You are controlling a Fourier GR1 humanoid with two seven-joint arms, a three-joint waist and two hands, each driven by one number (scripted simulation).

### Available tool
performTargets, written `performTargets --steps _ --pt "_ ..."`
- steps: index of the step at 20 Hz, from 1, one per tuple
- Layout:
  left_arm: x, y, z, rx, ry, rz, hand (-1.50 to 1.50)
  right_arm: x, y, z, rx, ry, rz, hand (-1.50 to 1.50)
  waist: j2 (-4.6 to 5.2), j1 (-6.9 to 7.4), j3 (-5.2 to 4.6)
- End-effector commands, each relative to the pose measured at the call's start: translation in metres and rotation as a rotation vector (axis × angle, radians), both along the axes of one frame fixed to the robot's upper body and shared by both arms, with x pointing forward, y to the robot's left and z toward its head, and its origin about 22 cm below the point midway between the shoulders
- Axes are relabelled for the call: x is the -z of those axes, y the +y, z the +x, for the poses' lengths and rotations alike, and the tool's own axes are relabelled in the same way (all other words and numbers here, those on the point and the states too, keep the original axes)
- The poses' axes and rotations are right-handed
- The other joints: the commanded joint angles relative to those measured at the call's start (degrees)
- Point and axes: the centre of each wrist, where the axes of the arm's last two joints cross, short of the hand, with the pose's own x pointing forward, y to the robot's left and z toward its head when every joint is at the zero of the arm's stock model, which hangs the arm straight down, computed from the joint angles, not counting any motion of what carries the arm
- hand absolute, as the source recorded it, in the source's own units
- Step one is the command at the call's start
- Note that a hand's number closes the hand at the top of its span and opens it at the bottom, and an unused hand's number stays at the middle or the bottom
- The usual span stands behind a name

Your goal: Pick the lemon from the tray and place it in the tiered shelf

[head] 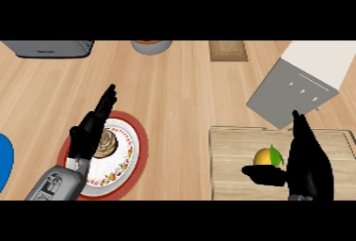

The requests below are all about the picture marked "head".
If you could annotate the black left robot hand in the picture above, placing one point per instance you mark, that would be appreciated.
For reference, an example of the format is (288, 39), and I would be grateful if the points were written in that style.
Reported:
(86, 137)

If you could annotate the grey tiered shelf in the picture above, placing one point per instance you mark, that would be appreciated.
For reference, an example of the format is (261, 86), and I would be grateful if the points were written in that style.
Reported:
(295, 88)

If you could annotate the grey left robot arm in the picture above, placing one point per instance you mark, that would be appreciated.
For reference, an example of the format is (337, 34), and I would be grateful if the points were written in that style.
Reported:
(58, 182)

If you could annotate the grey cylindrical pot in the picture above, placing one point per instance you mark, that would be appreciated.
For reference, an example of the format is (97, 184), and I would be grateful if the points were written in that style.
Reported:
(151, 47)

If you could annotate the brown frosted cupcake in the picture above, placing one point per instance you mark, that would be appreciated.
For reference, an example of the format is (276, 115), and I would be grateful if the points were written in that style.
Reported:
(106, 145)

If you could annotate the red round placemat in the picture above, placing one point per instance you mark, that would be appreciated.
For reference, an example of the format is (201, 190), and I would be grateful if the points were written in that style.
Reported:
(139, 147)

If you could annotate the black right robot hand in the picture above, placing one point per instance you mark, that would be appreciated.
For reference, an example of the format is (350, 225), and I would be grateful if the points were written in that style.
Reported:
(309, 169)

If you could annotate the blue round object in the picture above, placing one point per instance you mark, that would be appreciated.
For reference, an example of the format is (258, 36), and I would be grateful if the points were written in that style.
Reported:
(4, 160)

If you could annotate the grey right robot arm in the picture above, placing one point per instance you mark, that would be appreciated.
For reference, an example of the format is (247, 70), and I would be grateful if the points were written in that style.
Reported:
(300, 197)

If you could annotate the brown wooden block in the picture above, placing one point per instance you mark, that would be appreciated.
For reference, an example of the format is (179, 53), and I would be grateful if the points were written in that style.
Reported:
(227, 50)

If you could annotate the white floral-rimmed plate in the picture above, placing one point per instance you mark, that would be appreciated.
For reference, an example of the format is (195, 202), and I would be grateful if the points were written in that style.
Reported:
(121, 158)

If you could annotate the pale wooden tray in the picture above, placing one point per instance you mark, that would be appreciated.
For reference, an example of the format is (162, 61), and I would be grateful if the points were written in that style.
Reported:
(250, 163)

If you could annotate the grey toaster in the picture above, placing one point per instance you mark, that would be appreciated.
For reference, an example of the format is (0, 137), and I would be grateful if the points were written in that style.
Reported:
(50, 48)

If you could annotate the yellow lemon with green leaf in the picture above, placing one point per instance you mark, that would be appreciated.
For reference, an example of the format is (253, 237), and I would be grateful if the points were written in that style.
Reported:
(267, 156)

